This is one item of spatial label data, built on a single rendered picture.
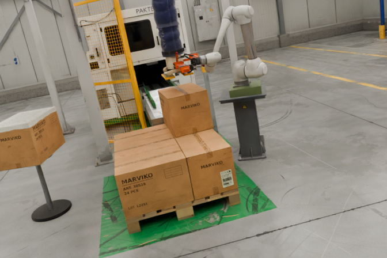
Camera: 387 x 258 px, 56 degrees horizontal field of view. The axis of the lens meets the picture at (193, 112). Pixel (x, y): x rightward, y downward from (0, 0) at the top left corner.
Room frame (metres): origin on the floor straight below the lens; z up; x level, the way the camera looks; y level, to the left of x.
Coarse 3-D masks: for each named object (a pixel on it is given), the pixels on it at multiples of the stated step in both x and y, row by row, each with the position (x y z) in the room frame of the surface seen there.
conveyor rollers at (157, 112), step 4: (164, 88) 6.28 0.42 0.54; (144, 92) 6.23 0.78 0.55; (152, 92) 6.08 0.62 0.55; (156, 92) 6.07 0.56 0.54; (152, 96) 5.72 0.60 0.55; (156, 96) 5.71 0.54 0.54; (156, 100) 5.36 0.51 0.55; (156, 104) 5.09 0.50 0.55; (160, 104) 5.02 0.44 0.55; (152, 108) 4.89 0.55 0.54; (156, 108) 4.82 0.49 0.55; (160, 108) 4.82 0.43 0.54; (156, 112) 4.63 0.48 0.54; (160, 112) 4.55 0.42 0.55; (156, 116) 4.37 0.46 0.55; (160, 116) 4.37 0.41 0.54
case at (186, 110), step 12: (192, 84) 3.93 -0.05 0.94; (168, 96) 3.52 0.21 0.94; (180, 96) 3.43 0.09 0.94; (192, 96) 3.46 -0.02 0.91; (204, 96) 3.48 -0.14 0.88; (168, 108) 3.48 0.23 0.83; (180, 108) 3.43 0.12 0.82; (192, 108) 3.45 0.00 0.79; (204, 108) 3.48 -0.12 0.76; (168, 120) 3.65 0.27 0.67; (180, 120) 3.42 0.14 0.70; (192, 120) 3.45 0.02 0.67; (204, 120) 3.48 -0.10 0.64; (180, 132) 3.42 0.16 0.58; (192, 132) 3.44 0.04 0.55
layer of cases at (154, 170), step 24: (120, 144) 3.53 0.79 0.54; (144, 144) 3.39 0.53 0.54; (168, 144) 3.26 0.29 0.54; (192, 144) 3.13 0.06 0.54; (216, 144) 3.02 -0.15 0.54; (120, 168) 2.87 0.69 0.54; (144, 168) 2.77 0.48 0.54; (168, 168) 2.80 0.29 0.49; (192, 168) 2.84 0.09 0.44; (216, 168) 2.87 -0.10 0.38; (120, 192) 2.73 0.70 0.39; (144, 192) 2.76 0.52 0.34; (168, 192) 2.80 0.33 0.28; (192, 192) 2.83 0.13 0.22; (216, 192) 2.87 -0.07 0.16
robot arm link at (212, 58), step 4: (212, 52) 3.54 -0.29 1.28; (216, 52) 3.54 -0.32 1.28; (208, 56) 3.50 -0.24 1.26; (212, 56) 3.50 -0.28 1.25; (216, 56) 3.50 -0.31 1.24; (220, 56) 3.52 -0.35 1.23; (208, 60) 3.49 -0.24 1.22; (212, 60) 3.50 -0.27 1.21; (216, 60) 3.51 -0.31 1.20; (208, 64) 3.55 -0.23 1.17; (212, 64) 3.54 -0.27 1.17
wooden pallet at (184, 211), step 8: (224, 192) 2.88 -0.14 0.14; (232, 192) 2.89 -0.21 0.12; (200, 200) 2.84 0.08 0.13; (208, 200) 2.85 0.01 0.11; (232, 200) 2.89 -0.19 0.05; (168, 208) 2.79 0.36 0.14; (176, 208) 2.80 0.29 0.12; (184, 208) 2.81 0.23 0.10; (192, 208) 2.82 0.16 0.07; (136, 216) 2.75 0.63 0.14; (144, 216) 2.77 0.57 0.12; (152, 216) 2.77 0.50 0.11; (184, 216) 2.81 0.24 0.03; (192, 216) 2.82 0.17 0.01; (128, 224) 2.73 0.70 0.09; (136, 224) 2.74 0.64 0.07; (128, 232) 2.73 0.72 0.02
